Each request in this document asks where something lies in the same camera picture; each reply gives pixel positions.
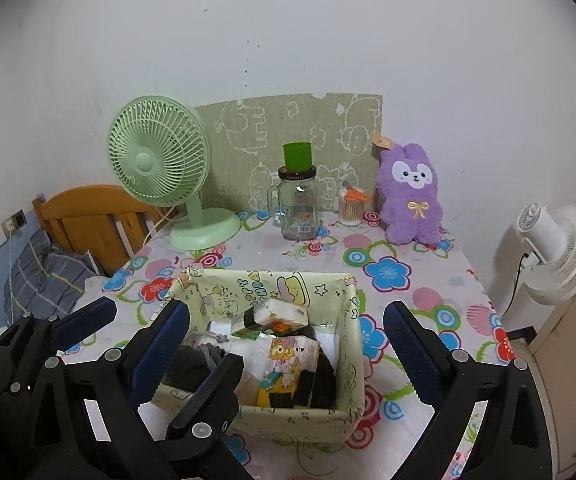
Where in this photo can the green desk fan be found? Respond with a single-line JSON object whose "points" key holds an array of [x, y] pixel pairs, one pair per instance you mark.
{"points": [[147, 160]]}

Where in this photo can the white standing fan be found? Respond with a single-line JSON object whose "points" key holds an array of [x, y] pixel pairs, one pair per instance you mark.
{"points": [[568, 255]]}

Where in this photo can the dark grey cloth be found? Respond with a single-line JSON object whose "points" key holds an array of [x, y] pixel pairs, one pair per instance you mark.
{"points": [[190, 367]]}

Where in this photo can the cream cartoon fabric basket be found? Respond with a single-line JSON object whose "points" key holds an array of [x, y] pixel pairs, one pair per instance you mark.
{"points": [[288, 422]]}

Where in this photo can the toothpick jar with orange lid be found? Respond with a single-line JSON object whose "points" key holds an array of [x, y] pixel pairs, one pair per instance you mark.
{"points": [[353, 210]]}

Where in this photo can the cartoon print tissue pack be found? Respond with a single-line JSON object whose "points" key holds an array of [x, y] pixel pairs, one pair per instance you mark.
{"points": [[290, 360]]}

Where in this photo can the wall socket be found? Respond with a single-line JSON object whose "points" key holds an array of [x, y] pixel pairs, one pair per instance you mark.
{"points": [[12, 222]]}

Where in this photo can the white tissue pack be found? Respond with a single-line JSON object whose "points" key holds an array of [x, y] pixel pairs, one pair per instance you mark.
{"points": [[280, 310]]}

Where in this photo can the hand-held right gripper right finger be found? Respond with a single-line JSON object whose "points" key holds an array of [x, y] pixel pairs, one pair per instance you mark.
{"points": [[413, 355]]}

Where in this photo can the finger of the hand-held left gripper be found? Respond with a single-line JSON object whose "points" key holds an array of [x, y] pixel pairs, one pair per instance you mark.
{"points": [[212, 395], [85, 321]]}

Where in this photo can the green plastic cup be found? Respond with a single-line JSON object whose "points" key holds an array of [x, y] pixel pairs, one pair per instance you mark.
{"points": [[298, 156]]}

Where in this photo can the green tissue pack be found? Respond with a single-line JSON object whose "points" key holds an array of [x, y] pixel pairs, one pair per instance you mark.
{"points": [[263, 330]]}

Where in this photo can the yellow tissue pack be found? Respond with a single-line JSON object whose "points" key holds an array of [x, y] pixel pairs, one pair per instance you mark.
{"points": [[273, 392]]}

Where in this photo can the green patterned board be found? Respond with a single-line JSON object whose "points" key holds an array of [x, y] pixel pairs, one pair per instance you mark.
{"points": [[268, 130]]}

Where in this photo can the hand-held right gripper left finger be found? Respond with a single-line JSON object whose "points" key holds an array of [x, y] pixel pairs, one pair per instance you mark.
{"points": [[160, 350]]}

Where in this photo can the glass mug jar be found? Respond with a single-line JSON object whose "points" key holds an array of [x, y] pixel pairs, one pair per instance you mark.
{"points": [[298, 210]]}

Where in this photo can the grey plaid pillow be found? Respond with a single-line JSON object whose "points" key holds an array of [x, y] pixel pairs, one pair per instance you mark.
{"points": [[47, 275]]}

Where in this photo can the purple plush bunny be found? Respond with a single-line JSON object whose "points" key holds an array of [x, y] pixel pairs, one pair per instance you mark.
{"points": [[413, 200]]}

